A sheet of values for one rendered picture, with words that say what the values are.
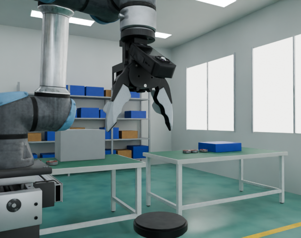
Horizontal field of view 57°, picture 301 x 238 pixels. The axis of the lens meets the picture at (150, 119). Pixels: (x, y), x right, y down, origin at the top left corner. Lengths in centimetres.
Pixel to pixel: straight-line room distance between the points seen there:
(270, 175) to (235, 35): 290
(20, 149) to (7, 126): 8
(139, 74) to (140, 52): 5
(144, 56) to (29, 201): 50
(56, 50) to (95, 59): 626
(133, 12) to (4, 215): 57
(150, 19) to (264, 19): 527
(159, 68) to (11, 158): 58
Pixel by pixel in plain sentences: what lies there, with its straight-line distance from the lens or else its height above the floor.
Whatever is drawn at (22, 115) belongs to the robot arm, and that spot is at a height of 119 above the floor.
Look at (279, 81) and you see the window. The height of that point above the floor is 188.
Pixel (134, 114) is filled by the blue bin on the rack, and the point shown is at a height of 137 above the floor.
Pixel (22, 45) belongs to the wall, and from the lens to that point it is 699.
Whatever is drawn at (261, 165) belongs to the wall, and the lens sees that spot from 559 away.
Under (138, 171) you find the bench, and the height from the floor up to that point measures 66.
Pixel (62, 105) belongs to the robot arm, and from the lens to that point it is 96.
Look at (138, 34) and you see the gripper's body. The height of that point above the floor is 134.
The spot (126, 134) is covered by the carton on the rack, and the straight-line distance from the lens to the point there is 677.
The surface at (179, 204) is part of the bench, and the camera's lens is 331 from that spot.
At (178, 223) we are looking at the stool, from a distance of 179.
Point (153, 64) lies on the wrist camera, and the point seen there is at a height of 127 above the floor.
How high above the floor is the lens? 117
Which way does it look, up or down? 1 degrees up
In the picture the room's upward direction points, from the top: straight up
